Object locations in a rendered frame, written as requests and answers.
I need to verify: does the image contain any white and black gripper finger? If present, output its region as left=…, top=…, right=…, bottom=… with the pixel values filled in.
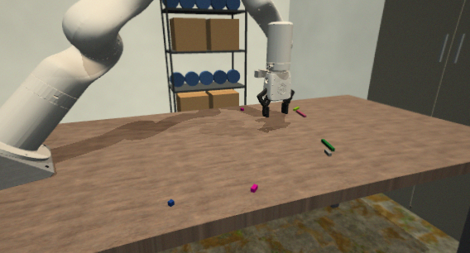
left=281, top=89, right=295, bottom=114
left=257, top=88, right=271, bottom=117

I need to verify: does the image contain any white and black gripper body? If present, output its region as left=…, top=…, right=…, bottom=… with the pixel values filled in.
left=263, top=70, right=291, bottom=101

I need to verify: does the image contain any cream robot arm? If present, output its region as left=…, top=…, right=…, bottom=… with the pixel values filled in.
left=0, top=0, right=293, bottom=161

